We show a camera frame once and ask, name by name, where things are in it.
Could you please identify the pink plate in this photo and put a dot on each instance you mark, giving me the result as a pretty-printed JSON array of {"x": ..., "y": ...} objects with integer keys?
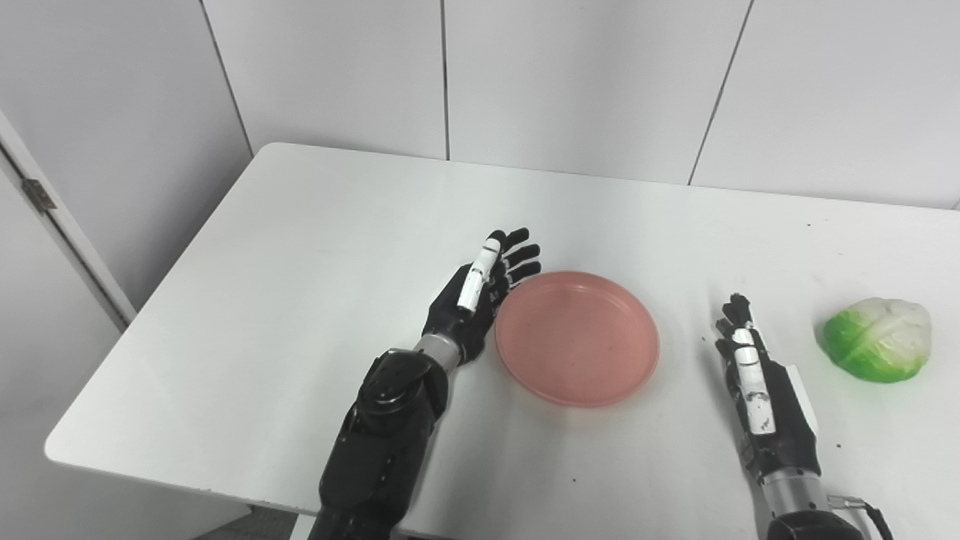
[{"x": 577, "y": 339}]

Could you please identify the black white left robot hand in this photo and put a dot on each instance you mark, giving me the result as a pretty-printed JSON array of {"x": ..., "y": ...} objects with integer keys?
[{"x": 450, "y": 315}]

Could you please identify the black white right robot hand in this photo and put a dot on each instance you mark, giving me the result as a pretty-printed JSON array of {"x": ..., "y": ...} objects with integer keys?
[{"x": 787, "y": 427}]

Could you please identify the metal door hinge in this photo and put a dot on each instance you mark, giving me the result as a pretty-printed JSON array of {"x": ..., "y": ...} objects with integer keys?
[{"x": 37, "y": 195}]

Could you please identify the white table leg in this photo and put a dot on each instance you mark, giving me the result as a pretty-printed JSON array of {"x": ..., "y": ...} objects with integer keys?
[{"x": 301, "y": 529}]

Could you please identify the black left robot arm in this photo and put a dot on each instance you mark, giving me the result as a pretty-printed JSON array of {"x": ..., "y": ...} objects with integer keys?
[{"x": 382, "y": 442}]

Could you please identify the green white toy cabbage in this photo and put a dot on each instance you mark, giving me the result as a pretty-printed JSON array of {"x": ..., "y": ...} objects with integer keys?
[{"x": 877, "y": 341}]

